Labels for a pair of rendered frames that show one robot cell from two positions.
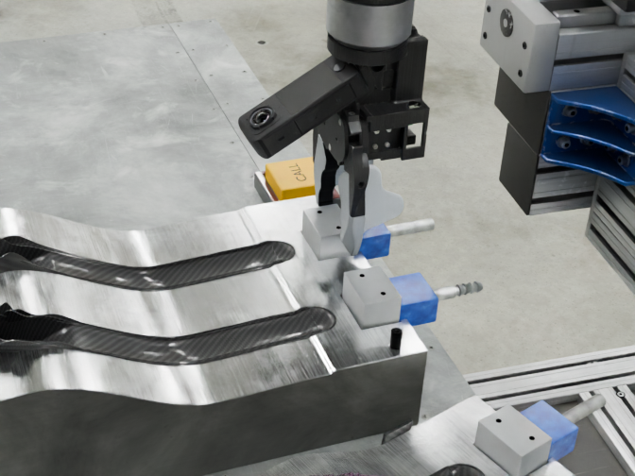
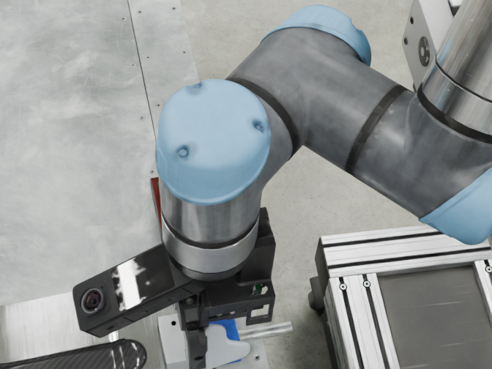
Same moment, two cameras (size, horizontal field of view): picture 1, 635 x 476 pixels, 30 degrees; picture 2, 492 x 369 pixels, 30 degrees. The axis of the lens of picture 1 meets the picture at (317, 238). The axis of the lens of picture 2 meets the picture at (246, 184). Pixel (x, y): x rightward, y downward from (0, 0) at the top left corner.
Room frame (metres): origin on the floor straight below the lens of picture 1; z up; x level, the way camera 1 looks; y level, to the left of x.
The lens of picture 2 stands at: (0.60, -0.10, 1.75)
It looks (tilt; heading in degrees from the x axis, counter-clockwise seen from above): 57 degrees down; 6
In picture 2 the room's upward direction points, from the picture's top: 5 degrees clockwise
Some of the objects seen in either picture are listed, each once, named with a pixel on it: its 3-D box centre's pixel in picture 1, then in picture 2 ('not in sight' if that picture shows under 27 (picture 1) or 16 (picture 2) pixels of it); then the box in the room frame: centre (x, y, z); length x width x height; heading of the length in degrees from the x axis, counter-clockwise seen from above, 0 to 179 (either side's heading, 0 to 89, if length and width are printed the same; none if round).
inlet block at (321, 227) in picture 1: (372, 234); (228, 338); (0.96, -0.05, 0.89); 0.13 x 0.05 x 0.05; 112
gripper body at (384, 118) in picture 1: (370, 94); (217, 267); (0.96, -0.04, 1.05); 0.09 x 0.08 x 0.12; 112
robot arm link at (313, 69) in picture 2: not in sight; (312, 91); (1.04, -0.10, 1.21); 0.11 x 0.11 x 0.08; 63
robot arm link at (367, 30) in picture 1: (368, 11); (209, 217); (0.96, -0.03, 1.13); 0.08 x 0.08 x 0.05
